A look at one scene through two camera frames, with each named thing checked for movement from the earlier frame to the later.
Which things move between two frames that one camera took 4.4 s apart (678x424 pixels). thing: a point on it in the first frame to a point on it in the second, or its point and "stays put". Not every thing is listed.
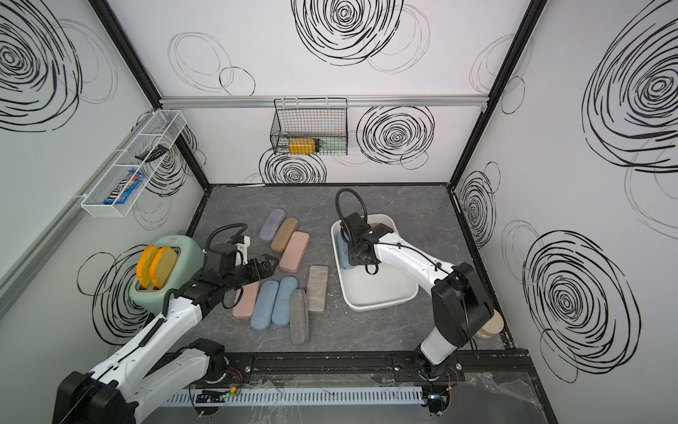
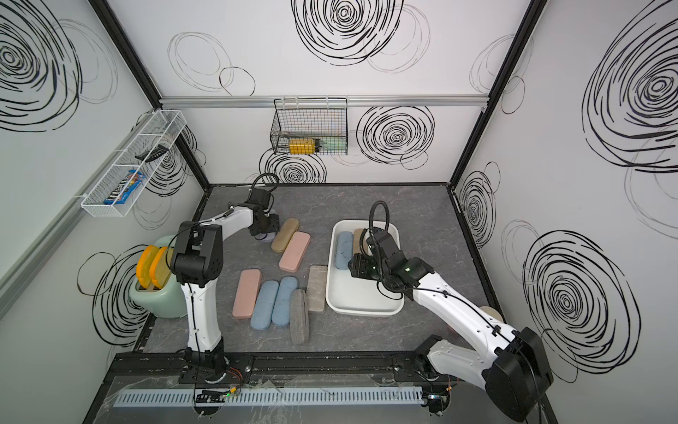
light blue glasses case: x=343 y=252 stays put
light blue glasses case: x=264 y=304 stays put
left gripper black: x=268 y=271 to x=274 y=224
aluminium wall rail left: x=18 y=272 stays put
